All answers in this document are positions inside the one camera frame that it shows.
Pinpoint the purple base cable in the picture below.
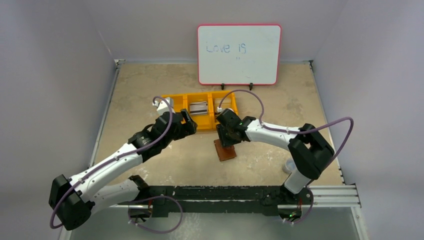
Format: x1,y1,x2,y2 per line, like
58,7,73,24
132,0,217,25
127,195,185,234
282,188,316,226

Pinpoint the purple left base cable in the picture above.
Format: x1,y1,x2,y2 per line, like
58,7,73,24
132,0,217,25
127,195,185,234

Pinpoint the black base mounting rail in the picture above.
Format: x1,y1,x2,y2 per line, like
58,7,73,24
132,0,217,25
128,185,314,223

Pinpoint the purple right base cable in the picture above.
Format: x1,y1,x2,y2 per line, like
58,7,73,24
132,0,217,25
282,188,316,226

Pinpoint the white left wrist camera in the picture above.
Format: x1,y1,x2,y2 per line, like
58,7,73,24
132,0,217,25
152,96,175,116

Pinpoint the brown leather card holder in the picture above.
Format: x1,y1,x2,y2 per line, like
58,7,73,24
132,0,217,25
213,139,237,162

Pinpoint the small clear plastic cup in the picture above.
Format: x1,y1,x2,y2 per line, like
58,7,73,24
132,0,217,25
282,158,297,174

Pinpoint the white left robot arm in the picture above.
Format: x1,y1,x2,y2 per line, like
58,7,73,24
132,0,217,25
48,109,198,231

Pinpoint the striped card stack in bin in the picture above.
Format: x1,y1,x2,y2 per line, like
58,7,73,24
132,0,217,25
188,101,209,116

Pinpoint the aluminium frame rail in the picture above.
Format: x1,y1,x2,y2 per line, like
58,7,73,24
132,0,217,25
310,185,361,208

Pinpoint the pink-framed whiteboard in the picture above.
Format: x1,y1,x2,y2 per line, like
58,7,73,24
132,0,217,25
197,23,283,86

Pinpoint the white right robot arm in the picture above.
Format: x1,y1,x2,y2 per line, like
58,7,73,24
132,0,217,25
216,108,335,204

